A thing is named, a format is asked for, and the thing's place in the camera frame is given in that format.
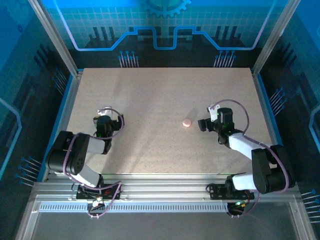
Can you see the pink earbud charging case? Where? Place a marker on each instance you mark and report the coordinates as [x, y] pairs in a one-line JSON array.
[[187, 122]]

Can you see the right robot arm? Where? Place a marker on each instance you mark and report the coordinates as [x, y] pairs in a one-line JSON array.
[[270, 170]]

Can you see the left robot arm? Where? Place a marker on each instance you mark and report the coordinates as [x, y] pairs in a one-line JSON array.
[[65, 160]]

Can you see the grey lower platform panel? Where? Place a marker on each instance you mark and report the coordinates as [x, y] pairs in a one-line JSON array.
[[162, 225]]

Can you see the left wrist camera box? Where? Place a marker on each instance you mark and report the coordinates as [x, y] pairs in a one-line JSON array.
[[103, 111]]

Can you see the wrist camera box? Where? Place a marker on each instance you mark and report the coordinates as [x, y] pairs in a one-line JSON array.
[[213, 115], [103, 111]]

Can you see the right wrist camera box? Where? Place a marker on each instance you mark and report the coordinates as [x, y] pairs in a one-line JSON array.
[[213, 115]]

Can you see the aluminium side rail blue trim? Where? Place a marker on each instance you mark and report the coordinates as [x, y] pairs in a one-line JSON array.
[[68, 105], [264, 105]]

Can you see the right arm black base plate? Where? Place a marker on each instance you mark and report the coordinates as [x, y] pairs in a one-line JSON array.
[[216, 192]]

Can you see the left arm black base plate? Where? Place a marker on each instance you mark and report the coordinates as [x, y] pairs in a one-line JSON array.
[[82, 196]]

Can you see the aluminium mounting rail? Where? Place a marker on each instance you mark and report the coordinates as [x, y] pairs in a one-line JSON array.
[[162, 187]]

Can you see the aluminium frame post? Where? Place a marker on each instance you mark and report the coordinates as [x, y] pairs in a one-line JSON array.
[[274, 37], [56, 37]]

